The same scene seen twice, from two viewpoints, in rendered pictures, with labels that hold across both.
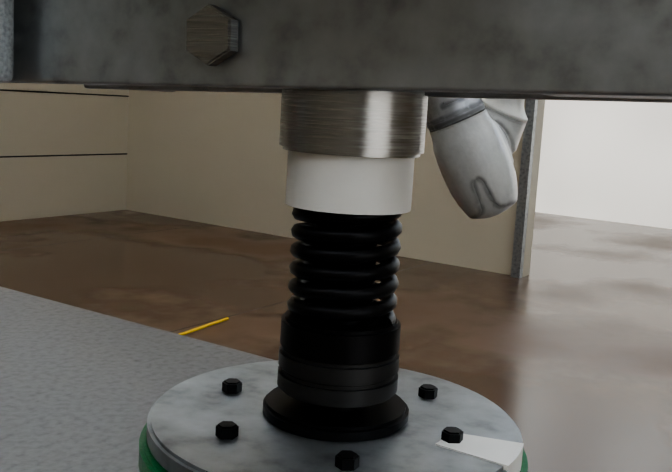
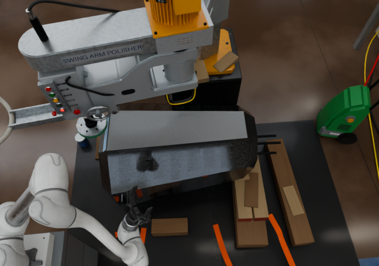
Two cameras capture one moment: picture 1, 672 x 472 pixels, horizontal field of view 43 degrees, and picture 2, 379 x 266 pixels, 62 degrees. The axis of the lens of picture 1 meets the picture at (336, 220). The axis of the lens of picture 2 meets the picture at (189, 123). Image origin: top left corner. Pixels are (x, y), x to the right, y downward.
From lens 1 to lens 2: 2.54 m
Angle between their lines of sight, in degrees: 106
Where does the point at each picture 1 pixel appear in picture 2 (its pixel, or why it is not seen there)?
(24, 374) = (137, 126)
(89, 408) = (124, 125)
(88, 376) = (132, 131)
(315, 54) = not seen: hidden behind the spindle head
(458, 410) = (83, 130)
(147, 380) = (126, 134)
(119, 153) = not seen: outside the picture
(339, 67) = not seen: hidden behind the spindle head
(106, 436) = (117, 123)
